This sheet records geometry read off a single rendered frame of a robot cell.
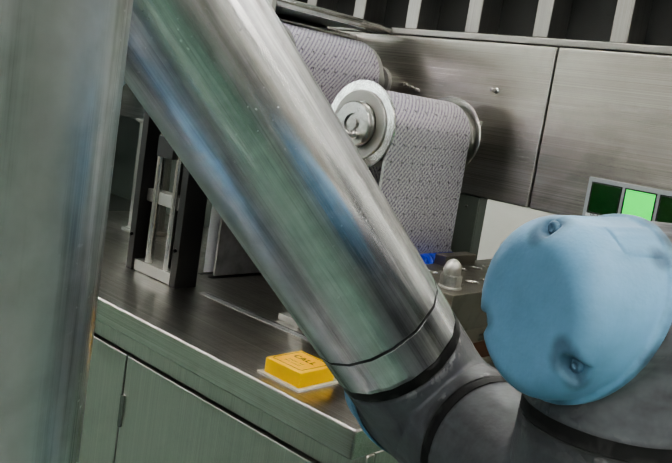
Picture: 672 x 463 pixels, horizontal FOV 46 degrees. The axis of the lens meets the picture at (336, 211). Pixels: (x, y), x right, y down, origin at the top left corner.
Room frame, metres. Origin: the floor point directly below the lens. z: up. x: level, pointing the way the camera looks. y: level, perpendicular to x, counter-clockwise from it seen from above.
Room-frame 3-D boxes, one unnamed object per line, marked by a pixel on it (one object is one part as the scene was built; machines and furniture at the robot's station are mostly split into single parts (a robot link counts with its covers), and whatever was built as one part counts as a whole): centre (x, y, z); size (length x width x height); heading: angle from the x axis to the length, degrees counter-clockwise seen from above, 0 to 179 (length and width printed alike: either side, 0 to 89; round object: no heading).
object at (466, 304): (1.35, -0.26, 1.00); 0.40 x 0.16 x 0.06; 138
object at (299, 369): (1.06, 0.02, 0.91); 0.07 x 0.07 x 0.02; 48
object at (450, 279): (1.20, -0.19, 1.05); 0.04 x 0.04 x 0.04
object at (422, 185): (1.39, -0.14, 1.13); 0.23 x 0.01 x 0.18; 138
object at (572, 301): (0.33, -0.13, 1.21); 0.11 x 0.08 x 0.09; 116
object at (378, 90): (1.34, -0.02, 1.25); 0.15 x 0.01 x 0.15; 48
